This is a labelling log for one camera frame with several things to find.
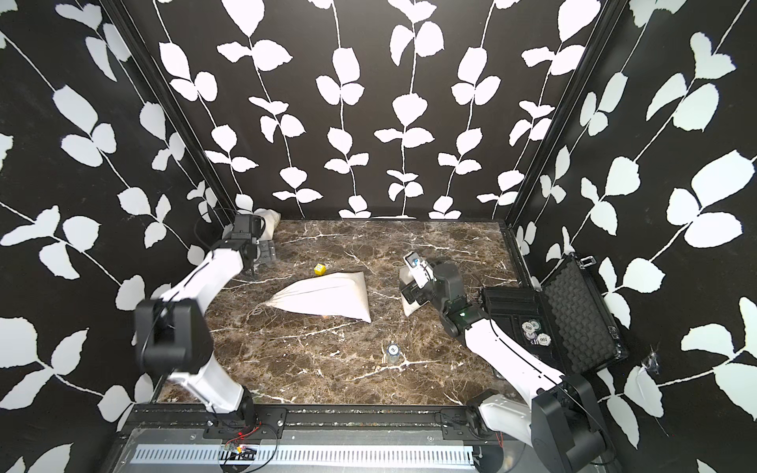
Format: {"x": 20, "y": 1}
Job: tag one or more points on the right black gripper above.
{"x": 418, "y": 294}

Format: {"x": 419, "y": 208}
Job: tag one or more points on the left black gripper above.
{"x": 267, "y": 249}

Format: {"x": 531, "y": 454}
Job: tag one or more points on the cream cloth drawstring soil bag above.
{"x": 332, "y": 295}

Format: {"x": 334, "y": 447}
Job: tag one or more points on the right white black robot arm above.
{"x": 541, "y": 386}

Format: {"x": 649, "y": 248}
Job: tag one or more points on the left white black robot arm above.
{"x": 172, "y": 335}

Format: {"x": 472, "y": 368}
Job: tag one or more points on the small clear glass jar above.
{"x": 393, "y": 354}

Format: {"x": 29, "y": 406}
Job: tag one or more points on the black foam-lined hard case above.
{"x": 565, "y": 324}

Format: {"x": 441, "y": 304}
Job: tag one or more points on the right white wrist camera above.
{"x": 419, "y": 268}

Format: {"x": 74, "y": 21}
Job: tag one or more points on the perforated metal rail strip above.
{"x": 397, "y": 456}

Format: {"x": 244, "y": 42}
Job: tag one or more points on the black front mounting rail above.
{"x": 458, "y": 423}

